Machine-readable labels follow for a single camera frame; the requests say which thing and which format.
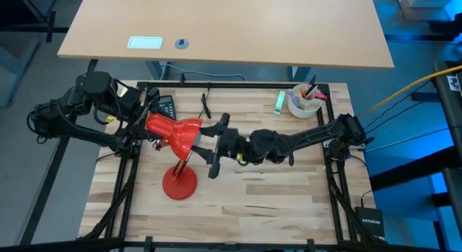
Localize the gray cable under desk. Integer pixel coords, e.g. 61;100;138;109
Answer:
164;63;248;82

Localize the black Netgear network switch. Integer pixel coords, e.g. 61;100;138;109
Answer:
354;207;386;241

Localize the beige wooden desk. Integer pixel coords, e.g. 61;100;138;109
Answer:
57;0;395;70

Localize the white pen cup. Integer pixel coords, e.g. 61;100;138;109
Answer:
287;83;325;119

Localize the mint green highlighter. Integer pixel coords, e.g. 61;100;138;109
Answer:
273;90;287;116

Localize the yellow cable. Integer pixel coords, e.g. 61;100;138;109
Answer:
357;64;462;118

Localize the purple marker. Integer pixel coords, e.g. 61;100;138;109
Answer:
287;88;300;108

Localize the black metal table frame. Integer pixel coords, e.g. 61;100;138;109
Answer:
75;74;389;252

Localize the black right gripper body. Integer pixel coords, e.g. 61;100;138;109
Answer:
207;112;254;180

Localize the person's shoe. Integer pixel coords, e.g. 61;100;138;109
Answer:
428;19;462;39

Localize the black calculator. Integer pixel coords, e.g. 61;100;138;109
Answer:
157;95;178;121

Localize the black diagonal floor strut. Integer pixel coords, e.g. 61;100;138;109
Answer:
19;136;71;246

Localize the black floor beam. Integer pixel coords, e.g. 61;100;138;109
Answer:
370;145;462;192

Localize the black lamp power cord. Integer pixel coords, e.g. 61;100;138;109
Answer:
199;82;214;120

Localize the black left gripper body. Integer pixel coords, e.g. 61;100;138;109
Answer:
121;84;162;152

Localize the red desk lamp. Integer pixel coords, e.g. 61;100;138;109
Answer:
146;113;204;201

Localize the gray pedestal base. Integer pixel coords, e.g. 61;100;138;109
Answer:
396;0;452;22

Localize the thin black floor cable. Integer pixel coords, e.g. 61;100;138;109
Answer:
364;78;434;132

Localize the white rectangular desk plate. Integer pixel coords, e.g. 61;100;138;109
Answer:
126;35;164;51

